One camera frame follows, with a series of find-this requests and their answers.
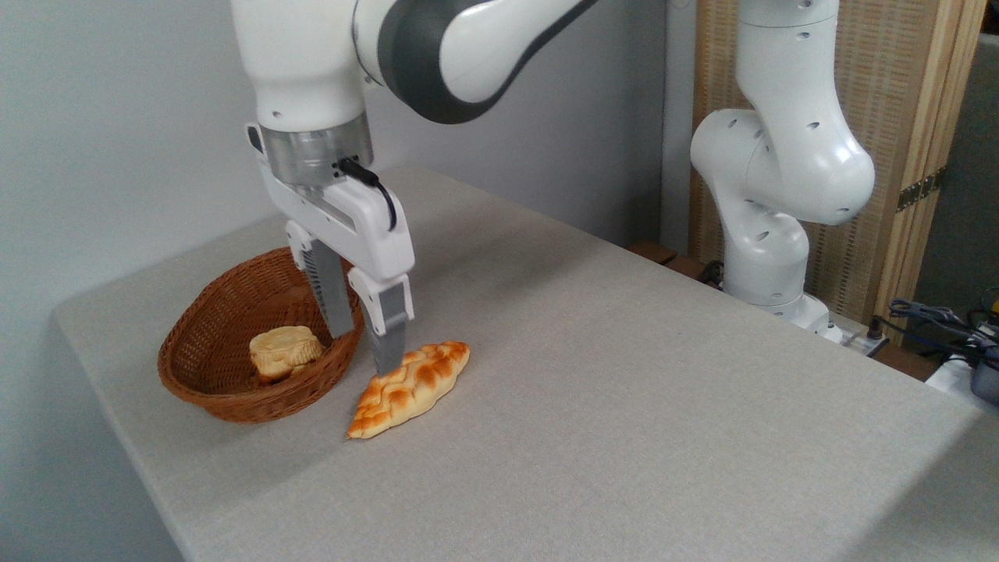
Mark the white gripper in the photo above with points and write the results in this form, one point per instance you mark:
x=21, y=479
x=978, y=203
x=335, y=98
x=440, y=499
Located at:
x=359, y=226

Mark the round pale bread bun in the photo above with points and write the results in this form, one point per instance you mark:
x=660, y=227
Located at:
x=285, y=351

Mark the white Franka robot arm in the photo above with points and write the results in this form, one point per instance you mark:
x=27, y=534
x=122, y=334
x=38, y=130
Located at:
x=780, y=172

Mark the braided golden bread loaf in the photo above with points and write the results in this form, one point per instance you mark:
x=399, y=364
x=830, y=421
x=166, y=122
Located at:
x=414, y=386

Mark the brown wicker basket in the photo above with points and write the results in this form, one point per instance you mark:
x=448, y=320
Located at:
x=211, y=328

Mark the black metal screen hinge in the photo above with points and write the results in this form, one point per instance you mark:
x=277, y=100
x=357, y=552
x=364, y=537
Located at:
x=919, y=190

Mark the wooden woven folding screen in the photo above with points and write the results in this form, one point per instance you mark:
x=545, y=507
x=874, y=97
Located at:
x=897, y=94

